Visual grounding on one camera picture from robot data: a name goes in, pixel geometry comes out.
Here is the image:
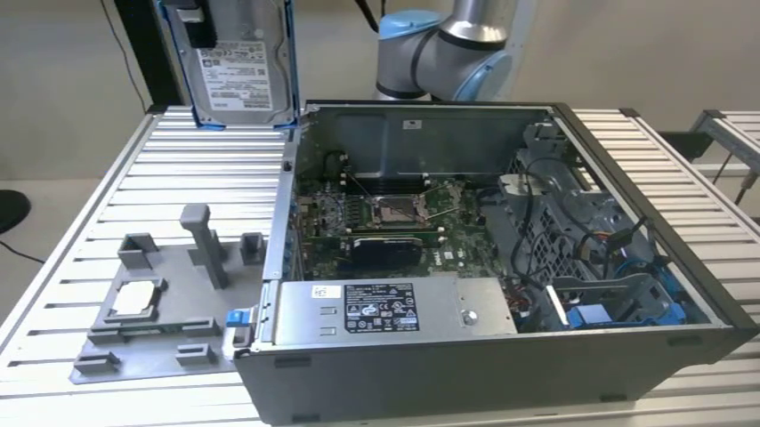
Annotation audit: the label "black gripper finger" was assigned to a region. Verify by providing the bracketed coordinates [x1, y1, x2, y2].
[180, 7, 217, 49]

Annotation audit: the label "hard disk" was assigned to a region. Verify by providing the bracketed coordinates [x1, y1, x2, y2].
[155, 0, 302, 131]

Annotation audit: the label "grey metal disk bay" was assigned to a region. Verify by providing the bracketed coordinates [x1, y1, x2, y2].
[480, 122, 691, 330]

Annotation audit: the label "black RAM slot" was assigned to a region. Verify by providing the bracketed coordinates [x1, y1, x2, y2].
[346, 224, 445, 238]
[346, 173, 430, 188]

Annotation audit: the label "black round chair base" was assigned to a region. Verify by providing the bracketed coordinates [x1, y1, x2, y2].
[0, 189, 32, 233]

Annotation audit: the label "CPU socket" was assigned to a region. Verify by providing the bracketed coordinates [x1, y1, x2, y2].
[367, 193, 433, 226]

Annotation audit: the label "metal socket cover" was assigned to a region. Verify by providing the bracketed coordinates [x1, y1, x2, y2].
[418, 181, 464, 211]

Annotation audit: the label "thin metal locking lever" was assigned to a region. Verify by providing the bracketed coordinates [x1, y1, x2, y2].
[428, 199, 466, 220]

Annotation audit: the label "silver CPU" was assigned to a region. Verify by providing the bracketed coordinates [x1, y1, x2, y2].
[112, 283, 159, 315]

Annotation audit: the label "grey parts rack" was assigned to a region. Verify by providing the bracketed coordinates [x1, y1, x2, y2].
[68, 204, 269, 386]

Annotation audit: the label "green motherboard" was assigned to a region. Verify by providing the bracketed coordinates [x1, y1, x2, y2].
[294, 177, 512, 279]

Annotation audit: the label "grey power supply with label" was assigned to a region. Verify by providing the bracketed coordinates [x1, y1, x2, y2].
[273, 278, 518, 346]

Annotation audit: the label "black box under table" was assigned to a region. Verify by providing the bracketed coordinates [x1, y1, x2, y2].
[656, 131, 713, 162]

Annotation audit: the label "open black PC case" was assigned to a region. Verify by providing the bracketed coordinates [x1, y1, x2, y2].
[230, 98, 760, 423]

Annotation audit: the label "blue carrier inside case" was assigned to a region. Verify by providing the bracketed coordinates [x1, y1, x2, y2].
[566, 304, 616, 330]

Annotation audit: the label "aluminium side table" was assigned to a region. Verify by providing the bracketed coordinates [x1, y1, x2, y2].
[691, 109, 760, 179]

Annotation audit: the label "black vertical post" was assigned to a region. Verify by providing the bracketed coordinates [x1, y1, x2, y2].
[114, 0, 192, 108]

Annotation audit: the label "thin black wall cable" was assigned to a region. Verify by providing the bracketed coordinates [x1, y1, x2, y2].
[106, 0, 148, 113]

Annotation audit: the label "black cables behind arm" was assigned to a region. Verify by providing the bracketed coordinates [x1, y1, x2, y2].
[354, 0, 385, 33]

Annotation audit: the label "thin black floor cable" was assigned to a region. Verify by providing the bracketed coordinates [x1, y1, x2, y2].
[0, 239, 47, 264]

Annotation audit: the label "long black wire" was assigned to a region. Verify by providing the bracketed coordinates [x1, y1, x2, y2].
[510, 157, 595, 286]

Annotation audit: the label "black wire with connector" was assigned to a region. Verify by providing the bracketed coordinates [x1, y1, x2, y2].
[578, 217, 648, 268]

